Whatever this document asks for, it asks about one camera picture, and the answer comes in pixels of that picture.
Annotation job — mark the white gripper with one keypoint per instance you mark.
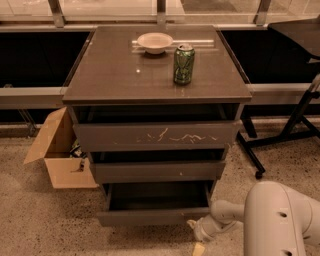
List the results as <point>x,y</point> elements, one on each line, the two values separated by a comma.
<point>202,230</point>

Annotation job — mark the grey bottom drawer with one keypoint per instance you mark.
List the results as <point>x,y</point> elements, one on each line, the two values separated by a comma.
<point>155,203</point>

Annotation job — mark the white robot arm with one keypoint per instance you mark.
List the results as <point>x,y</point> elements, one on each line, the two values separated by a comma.
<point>277,221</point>

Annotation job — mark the grey middle drawer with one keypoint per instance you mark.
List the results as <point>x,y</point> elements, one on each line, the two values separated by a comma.
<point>157,166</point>

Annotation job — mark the scratched grey top drawer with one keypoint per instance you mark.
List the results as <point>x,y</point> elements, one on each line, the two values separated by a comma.
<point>154,127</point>

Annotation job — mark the grey drawer cabinet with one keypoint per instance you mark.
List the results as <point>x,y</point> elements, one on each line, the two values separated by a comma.
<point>114,70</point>

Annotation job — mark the open cardboard box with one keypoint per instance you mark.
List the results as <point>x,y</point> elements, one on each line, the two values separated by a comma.
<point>53,145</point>

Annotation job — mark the green soda can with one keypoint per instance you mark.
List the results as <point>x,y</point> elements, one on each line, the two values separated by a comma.
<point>183,64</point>

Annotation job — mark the white bowl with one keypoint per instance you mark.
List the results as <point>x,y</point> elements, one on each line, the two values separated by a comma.
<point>155,43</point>

